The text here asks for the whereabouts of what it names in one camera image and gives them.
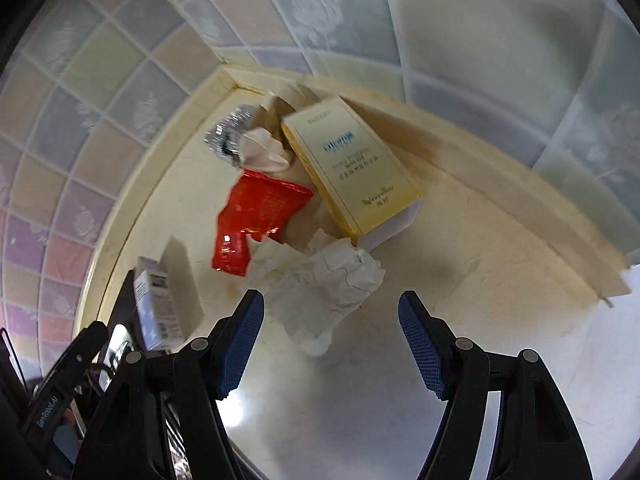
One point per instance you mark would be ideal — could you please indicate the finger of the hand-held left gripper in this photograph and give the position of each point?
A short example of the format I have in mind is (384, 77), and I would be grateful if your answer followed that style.
(75, 360)

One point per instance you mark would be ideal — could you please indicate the red snack packet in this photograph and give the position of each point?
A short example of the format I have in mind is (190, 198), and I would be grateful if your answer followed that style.
(260, 220)

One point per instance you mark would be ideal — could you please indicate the black gas stove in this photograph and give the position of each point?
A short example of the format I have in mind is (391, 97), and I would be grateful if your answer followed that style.
(117, 305)

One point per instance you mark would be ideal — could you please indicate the yellow cardboard box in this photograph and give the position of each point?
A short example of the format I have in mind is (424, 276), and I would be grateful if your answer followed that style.
(350, 170)

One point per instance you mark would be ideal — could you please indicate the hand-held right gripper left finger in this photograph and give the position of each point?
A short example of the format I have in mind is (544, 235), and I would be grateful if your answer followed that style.
(242, 345)

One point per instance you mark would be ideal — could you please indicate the white carton with blue dots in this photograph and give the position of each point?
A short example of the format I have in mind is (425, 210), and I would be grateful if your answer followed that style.
(160, 305)

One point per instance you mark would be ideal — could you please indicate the white tissue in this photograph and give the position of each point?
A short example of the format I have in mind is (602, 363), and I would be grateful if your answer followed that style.
(325, 285)

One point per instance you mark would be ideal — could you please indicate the white paper napkin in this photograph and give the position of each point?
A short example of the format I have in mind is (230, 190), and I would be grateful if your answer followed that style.
(265, 152)

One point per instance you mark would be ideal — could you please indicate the crumpled silver foil wrapper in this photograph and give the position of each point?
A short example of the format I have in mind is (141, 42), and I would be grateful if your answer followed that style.
(225, 135)

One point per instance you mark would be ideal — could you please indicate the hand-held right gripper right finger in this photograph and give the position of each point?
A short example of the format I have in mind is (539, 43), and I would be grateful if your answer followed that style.
(420, 345)

